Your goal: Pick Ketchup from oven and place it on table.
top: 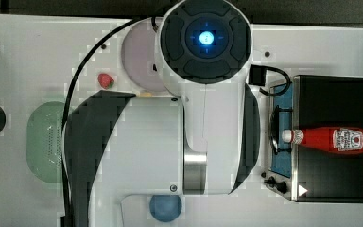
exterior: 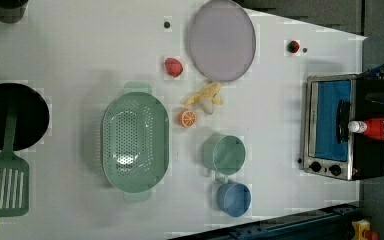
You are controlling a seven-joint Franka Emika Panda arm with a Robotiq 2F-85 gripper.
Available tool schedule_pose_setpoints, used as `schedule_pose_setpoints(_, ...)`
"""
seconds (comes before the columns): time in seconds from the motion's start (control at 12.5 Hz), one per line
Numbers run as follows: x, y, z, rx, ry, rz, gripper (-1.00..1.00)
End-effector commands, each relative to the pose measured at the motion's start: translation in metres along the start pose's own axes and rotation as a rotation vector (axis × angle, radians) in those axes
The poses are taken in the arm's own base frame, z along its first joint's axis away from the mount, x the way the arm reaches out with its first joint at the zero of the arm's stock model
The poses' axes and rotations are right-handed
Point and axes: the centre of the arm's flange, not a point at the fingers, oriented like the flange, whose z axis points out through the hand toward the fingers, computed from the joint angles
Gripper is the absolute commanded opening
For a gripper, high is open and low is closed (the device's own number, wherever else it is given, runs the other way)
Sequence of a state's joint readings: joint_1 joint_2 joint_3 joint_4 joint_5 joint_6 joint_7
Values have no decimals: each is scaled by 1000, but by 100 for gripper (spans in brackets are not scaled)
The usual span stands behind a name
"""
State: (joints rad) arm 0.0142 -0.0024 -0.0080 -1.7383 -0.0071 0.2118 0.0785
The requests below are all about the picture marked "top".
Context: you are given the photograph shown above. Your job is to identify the blue plastic cup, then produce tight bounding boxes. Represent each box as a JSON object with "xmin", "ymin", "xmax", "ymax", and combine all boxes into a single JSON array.
[{"xmin": 149, "ymin": 195, "xmax": 182, "ymax": 222}]

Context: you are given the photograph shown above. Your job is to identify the red felt ketchup bottle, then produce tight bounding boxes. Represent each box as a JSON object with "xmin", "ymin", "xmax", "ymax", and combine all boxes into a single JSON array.
[{"xmin": 282, "ymin": 127, "xmax": 363, "ymax": 155}]

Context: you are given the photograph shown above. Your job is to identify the green plastic colander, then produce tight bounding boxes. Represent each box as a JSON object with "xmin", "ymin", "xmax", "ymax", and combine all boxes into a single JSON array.
[{"xmin": 26, "ymin": 101, "xmax": 64, "ymax": 183}]

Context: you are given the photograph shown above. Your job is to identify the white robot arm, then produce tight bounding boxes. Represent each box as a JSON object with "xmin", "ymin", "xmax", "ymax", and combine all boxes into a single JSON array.
[{"xmin": 63, "ymin": 0, "xmax": 260, "ymax": 227}]

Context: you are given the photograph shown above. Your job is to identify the red toy strawberry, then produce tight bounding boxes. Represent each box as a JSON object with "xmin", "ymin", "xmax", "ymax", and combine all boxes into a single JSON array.
[{"xmin": 97, "ymin": 73, "xmax": 114, "ymax": 89}]

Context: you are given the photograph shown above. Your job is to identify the lilac round plate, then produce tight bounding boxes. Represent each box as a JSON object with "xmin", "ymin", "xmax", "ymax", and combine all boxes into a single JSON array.
[{"xmin": 121, "ymin": 19, "xmax": 166, "ymax": 93}]

